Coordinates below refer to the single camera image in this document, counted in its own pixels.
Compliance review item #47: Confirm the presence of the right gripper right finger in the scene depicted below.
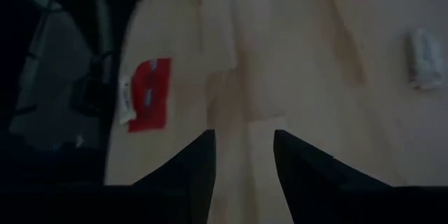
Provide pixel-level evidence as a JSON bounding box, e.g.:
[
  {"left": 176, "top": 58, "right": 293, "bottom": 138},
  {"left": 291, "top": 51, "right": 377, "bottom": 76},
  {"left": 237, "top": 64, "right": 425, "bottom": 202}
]
[{"left": 273, "top": 129, "right": 393, "bottom": 224}]

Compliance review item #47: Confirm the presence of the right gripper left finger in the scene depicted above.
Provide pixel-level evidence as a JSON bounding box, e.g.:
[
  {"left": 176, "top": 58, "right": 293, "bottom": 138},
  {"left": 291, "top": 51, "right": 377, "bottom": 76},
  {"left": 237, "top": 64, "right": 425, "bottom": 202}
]
[{"left": 132, "top": 129, "right": 217, "bottom": 224}]

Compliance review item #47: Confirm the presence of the red Skittles candy pack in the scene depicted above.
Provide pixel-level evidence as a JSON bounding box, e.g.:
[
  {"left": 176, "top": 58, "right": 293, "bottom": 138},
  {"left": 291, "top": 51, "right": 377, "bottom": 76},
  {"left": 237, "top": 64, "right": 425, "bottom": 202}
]
[{"left": 127, "top": 57, "right": 173, "bottom": 134}]

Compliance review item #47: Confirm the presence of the white Whoppers candy pack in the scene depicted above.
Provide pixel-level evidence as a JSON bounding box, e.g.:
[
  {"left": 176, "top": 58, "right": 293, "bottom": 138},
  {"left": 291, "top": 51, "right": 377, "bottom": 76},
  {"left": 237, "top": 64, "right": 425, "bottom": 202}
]
[{"left": 405, "top": 27, "right": 447, "bottom": 91}]

